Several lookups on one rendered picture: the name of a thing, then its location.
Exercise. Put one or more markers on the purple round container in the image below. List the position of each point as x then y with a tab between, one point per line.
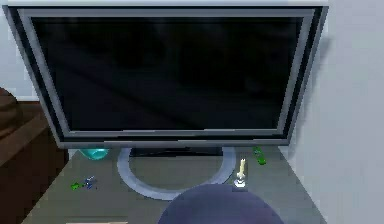
220	206

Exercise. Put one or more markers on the grey television stand table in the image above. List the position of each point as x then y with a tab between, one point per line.
100	203

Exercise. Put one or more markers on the grey framed television set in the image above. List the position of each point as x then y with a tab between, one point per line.
166	73

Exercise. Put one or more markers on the white candle on holder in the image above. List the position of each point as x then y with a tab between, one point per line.
241	173

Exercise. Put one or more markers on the green bottle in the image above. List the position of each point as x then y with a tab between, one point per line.
259	156

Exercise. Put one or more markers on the teal glass bowl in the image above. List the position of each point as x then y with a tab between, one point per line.
95	153

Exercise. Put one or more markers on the dark brown sofa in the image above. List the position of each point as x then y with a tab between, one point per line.
23	156

